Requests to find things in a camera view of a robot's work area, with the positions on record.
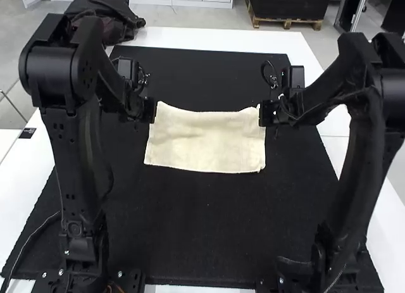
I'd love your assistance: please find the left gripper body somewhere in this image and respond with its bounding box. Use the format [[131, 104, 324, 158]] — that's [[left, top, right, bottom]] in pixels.
[[124, 92, 158, 123]]

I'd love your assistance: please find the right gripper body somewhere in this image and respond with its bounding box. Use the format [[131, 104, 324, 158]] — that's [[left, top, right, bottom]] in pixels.
[[258, 96, 297, 128]]

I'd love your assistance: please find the pale towel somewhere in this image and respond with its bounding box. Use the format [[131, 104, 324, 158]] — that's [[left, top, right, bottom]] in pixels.
[[144, 100, 267, 175]]

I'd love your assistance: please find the wooden pallet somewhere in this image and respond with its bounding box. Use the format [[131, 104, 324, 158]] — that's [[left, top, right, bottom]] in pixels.
[[245, 0, 324, 32]]

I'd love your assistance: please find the black cloth heap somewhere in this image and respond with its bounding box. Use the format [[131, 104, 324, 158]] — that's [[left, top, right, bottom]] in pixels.
[[65, 0, 147, 44]]

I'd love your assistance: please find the black crate stack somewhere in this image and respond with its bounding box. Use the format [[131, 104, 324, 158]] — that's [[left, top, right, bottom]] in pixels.
[[245, 0, 340, 21]]

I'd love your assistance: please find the black mat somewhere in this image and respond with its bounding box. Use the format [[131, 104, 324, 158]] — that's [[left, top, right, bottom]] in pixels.
[[9, 45, 386, 293]]

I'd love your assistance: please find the black cable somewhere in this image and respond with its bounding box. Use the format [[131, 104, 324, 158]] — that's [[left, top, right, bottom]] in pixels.
[[261, 61, 282, 90], [137, 65, 152, 89]]

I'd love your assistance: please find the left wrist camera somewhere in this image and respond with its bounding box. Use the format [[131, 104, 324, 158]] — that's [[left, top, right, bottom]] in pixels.
[[115, 56, 140, 82]]

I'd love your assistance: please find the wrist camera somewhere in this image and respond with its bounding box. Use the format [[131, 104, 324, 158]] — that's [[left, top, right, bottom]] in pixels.
[[280, 65, 306, 89], [115, 56, 140, 82]]

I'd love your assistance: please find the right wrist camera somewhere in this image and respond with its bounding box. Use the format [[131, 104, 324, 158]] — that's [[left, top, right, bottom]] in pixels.
[[280, 65, 306, 89]]

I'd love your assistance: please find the metal frame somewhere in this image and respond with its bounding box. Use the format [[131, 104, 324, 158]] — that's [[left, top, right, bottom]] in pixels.
[[332, 0, 370, 34]]

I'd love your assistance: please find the thin grey cable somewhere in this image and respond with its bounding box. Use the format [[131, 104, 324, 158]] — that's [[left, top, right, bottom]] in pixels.
[[0, 166, 66, 283]]

